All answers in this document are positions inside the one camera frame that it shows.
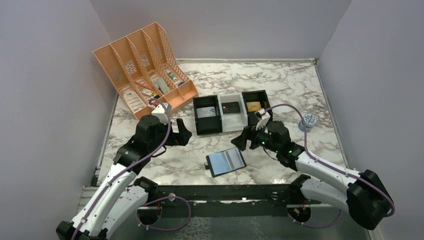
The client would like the green white battery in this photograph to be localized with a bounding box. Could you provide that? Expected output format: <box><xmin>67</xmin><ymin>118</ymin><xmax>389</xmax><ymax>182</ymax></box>
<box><xmin>167</xmin><ymin>71</ymin><xmax>178</xmax><ymax>82</ymax></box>

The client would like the small blue white jar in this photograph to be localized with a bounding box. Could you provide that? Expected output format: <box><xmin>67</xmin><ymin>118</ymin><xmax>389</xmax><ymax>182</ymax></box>
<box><xmin>298</xmin><ymin>113</ymin><xmax>318</xmax><ymax>132</ymax></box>

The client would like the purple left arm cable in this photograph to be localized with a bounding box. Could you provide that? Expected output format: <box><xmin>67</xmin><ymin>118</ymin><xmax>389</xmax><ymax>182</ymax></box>
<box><xmin>71</xmin><ymin>97</ymin><xmax>172</xmax><ymax>240</ymax></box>

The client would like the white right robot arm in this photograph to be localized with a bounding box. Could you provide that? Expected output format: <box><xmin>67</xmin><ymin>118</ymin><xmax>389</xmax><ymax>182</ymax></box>
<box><xmin>231</xmin><ymin>121</ymin><xmax>395</xmax><ymax>230</ymax></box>

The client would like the black leather card holder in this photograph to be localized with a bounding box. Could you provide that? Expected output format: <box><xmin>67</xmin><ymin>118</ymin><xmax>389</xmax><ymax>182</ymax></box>
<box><xmin>204</xmin><ymin>150</ymin><xmax>247</xmax><ymax>178</ymax></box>

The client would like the silver credit card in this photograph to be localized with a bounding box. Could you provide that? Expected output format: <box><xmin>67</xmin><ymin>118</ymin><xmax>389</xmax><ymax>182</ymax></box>
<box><xmin>196</xmin><ymin>106</ymin><xmax>217</xmax><ymax>119</ymax></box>

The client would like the black right card bin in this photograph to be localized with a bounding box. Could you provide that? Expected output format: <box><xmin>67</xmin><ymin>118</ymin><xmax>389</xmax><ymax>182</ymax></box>
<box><xmin>242</xmin><ymin>90</ymin><xmax>271</xmax><ymax>126</ymax></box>

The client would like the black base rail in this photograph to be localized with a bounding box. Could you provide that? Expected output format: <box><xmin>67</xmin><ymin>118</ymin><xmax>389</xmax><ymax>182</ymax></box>
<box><xmin>136</xmin><ymin>184</ymin><xmax>318</xmax><ymax>219</ymax></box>

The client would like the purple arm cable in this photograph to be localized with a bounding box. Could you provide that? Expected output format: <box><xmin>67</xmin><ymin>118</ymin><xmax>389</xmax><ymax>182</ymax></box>
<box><xmin>71</xmin><ymin>97</ymin><xmax>172</xmax><ymax>240</ymax></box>
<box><xmin>263</xmin><ymin>103</ymin><xmax>396</xmax><ymax>218</ymax></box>

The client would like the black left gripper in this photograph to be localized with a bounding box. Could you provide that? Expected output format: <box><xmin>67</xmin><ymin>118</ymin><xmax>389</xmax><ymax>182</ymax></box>
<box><xmin>149</xmin><ymin>118</ymin><xmax>192</xmax><ymax>152</ymax></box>

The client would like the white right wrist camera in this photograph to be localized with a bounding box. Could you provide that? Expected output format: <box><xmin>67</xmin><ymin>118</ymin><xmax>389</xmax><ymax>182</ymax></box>
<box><xmin>254</xmin><ymin>108</ymin><xmax>271</xmax><ymax>130</ymax></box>

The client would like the black VIP credit card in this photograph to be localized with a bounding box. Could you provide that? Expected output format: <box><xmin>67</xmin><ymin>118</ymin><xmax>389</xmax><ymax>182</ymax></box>
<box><xmin>221</xmin><ymin>101</ymin><xmax>241</xmax><ymax>114</ymax></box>

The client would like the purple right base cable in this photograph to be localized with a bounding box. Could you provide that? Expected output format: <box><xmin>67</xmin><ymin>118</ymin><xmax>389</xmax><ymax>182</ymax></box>
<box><xmin>287</xmin><ymin>208</ymin><xmax>344</xmax><ymax>230</ymax></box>

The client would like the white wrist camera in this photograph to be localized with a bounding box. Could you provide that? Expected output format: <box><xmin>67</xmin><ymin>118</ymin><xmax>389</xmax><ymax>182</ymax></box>
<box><xmin>254</xmin><ymin>108</ymin><xmax>271</xmax><ymax>130</ymax></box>
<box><xmin>151</xmin><ymin>102</ymin><xmax>172</xmax><ymax>125</ymax></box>

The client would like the gold credit card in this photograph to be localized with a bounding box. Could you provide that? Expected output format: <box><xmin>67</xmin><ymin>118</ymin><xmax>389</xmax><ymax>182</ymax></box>
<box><xmin>246</xmin><ymin>101</ymin><xmax>262</xmax><ymax>112</ymax></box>

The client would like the white patterned card stack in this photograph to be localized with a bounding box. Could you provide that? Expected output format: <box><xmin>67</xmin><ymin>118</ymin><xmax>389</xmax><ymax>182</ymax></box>
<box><xmin>123</xmin><ymin>90</ymin><xmax>146</xmax><ymax>113</ymax></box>

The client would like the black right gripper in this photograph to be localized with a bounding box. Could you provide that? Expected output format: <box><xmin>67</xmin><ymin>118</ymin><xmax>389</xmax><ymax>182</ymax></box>
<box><xmin>231</xmin><ymin>120</ymin><xmax>280</xmax><ymax>153</ymax></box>

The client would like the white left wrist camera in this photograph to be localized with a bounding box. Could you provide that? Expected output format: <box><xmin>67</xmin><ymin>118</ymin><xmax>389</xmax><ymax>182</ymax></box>
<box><xmin>151</xmin><ymin>102</ymin><xmax>172</xmax><ymax>125</ymax></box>

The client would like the white middle card bin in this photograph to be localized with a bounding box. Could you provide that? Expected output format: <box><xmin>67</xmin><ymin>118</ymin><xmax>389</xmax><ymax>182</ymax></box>
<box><xmin>217</xmin><ymin>92</ymin><xmax>248</xmax><ymax>133</ymax></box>

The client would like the black card bin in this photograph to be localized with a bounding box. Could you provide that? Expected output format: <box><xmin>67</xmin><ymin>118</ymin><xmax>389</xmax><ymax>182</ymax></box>
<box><xmin>193</xmin><ymin>95</ymin><xmax>223</xmax><ymax>136</ymax></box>
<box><xmin>242</xmin><ymin>90</ymin><xmax>271</xmax><ymax>126</ymax></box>

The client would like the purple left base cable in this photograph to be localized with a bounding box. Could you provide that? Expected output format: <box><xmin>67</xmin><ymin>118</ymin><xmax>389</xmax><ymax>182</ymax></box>
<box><xmin>136</xmin><ymin>195</ymin><xmax>192</xmax><ymax>232</ymax></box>

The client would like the grey flat eraser block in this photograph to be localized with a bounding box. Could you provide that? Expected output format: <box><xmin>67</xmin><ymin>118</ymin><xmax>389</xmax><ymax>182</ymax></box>
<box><xmin>156</xmin><ymin>77</ymin><xmax>171</xmax><ymax>94</ymax></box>

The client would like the peach plastic file organizer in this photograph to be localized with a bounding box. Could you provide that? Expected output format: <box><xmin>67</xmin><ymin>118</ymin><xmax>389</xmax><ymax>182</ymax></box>
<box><xmin>93</xmin><ymin>22</ymin><xmax>199</xmax><ymax>120</ymax></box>

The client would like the red pen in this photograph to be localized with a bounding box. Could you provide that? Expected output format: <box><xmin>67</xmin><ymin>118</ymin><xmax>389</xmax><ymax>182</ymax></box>
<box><xmin>134</xmin><ymin>81</ymin><xmax>154</xmax><ymax>91</ymax></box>

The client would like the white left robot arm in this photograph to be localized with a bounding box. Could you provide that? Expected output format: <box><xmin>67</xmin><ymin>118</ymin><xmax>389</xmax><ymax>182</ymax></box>
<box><xmin>56</xmin><ymin>115</ymin><xmax>192</xmax><ymax>240</ymax></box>

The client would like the black left card bin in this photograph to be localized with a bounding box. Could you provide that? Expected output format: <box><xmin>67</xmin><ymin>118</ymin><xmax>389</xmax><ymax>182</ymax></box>
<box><xmin>193</xmin><ymin>95</ymin><xmax>223</xmax><ymax>136</ymax></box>

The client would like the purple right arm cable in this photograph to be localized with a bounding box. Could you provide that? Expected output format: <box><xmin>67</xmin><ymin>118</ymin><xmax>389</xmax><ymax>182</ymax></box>
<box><xmin>263</xmin><ymin>103</ymin><xmax>396</xmax><ymax>218</ymax></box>

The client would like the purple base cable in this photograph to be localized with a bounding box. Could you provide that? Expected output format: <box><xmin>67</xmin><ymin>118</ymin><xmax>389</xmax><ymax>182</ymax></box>
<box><xmin>136</xmin><ymin>195</ymin><xmax>192</xmax><ymax>232</ymax></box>
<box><xmin>287</xmin><ymin>208</ymin><xmax>344</xmax><ymax>230</ymax></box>

